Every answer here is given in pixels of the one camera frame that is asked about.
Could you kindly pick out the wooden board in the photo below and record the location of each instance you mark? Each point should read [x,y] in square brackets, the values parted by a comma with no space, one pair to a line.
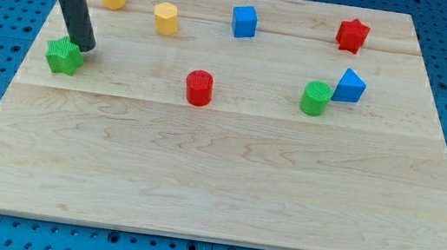
[118,146]

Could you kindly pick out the yellow hexagon block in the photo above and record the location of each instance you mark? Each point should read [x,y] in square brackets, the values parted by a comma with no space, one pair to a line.
[166,19]

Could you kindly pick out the red star block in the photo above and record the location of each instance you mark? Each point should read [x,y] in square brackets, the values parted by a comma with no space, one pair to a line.
[352,35]

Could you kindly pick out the blue triangle block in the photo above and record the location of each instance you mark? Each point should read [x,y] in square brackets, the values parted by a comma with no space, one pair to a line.
[350,87]

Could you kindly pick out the green cylinder block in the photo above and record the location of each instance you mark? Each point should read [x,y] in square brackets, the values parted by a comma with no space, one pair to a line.
[315,98]

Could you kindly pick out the green star block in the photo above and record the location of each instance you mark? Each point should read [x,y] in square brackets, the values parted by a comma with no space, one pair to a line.
[63,56]

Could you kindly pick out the red cylinder block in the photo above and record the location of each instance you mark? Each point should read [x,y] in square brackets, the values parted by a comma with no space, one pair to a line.
[199,87]

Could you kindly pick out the blue cube block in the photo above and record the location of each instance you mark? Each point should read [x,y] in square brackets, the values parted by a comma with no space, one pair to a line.
[244,22]

